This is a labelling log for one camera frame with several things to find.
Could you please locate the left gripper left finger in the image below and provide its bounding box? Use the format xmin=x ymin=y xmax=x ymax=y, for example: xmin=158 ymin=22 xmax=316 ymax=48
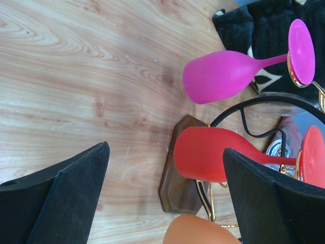
xmin=1 ymin=142 xmax=110 ymax=243

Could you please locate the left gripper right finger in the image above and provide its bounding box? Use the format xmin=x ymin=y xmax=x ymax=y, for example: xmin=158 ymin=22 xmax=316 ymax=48
xmin=223 ymin=148 xmax=324 ymax=243

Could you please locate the orange wine glass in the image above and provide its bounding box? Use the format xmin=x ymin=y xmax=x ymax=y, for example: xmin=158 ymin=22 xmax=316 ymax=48
xmin=163 ymin=214 xmax=240 ymax=244

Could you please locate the red wine glass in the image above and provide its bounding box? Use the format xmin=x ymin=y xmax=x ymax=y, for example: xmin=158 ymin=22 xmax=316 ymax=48
xmin=174 ymin=126 xmax=324 ymax=188

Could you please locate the pink wine glass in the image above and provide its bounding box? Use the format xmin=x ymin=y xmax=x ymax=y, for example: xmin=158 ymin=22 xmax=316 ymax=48
xmin=182 ymin=19 xmax=315 ymax=104

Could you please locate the black floral blanket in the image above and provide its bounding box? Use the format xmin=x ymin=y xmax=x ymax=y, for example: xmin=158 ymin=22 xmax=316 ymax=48
xmin=212 ymin=1 xmax=324 ymax=86

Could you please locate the gold wire glass rack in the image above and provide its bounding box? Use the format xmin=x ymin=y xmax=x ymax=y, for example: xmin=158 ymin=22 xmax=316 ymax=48
xmin=157 ymin=63 xmax=325 ymax=229

